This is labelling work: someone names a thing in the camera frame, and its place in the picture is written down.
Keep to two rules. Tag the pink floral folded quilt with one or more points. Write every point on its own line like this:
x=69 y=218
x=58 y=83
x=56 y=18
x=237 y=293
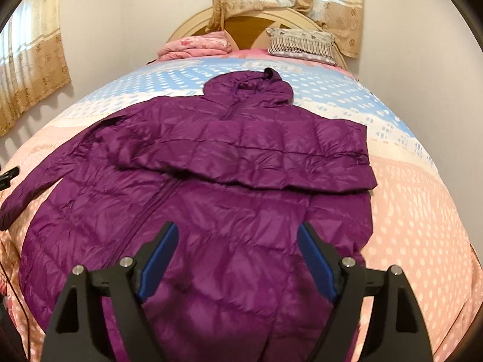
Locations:
x=192 y=45

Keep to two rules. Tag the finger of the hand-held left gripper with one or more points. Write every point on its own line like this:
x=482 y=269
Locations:
x=8 y=177

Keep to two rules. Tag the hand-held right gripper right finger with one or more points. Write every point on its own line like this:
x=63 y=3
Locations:
x=317 y=260

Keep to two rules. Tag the cream round bed headboard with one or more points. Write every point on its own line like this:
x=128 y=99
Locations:
x=241 y=30

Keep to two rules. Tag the beige floral window curtain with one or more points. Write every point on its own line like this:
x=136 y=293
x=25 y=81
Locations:
x=34 y=64
x=339 y=19

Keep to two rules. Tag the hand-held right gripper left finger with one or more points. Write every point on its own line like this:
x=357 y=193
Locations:
x=162 y=260

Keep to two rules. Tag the striped pillow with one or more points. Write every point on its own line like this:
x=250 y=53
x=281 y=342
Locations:
x=298 y=43

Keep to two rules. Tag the pink and blue dotted bedspread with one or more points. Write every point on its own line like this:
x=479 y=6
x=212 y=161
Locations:
x=415 y=215

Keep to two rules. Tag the purple puffer jacket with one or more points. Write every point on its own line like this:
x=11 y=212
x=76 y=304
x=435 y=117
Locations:
x=226 y=181

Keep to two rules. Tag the pink bed sheet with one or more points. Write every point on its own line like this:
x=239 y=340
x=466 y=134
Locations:
x=251 y=51

